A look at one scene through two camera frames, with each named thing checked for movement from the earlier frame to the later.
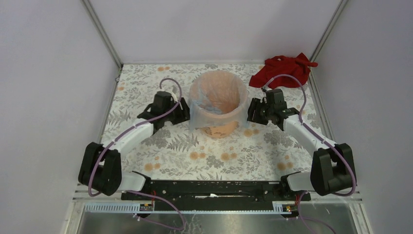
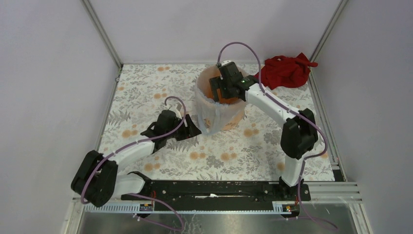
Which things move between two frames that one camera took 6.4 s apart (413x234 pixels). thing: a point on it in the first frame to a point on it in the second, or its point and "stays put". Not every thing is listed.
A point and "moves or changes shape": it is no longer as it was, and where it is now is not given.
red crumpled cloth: x=298 y=67 stays put
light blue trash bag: x=217 y=96 moves or changes shape
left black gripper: x=184 y=115 to x=187 y=133
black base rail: x=214 y=195 stays put
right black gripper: x=255 y=105 to x=216 y=83
